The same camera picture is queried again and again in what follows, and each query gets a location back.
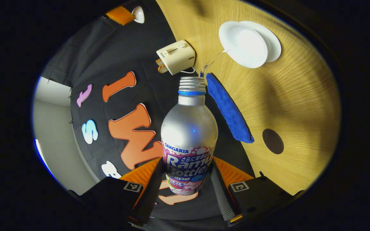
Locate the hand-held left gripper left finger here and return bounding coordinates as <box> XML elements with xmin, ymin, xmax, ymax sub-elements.
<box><xmin>73</xmin><ymin>157</ymin><xmax>165</xmax><ymax>225</ymax></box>

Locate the silver water bottle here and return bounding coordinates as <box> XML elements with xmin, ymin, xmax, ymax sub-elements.
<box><xmin>161</xmin><ymin>76</ymin><xmax>218</xmax><ymax>196</ymax></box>

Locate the dark round coaster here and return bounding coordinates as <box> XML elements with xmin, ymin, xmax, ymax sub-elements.
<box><xmin>262</xmin><ymin>129</ymin><xmax>284</xmax><ymax>155</ymax></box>

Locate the white teacup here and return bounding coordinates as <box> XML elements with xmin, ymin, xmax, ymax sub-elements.
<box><xmin>219</xmin><ymin>21</ymin><xmax>268</xmax><ymax>68</ymax></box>

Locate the white toaster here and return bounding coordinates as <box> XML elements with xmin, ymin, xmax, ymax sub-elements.
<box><xmin>156</xmin><ymin>40</ymin><xmax>196</xmax><ymax>75</ymax></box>

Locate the blue towel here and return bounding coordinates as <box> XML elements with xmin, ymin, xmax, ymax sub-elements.
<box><xmin>206</xmin><ymin>73</ymin><xmax>255</xmax><ymax>144</ymax></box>

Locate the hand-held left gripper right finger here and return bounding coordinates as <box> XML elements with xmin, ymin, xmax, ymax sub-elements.
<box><xmin>209</xmin><ymin>157</ymin><xmax>304</xmax><ymax>225</ymax></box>

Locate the white saucer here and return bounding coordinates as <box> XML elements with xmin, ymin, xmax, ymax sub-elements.
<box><xmin>240</xmin><ymin>21</ymin><xmax>282</xmax><ymax>63</ymax></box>

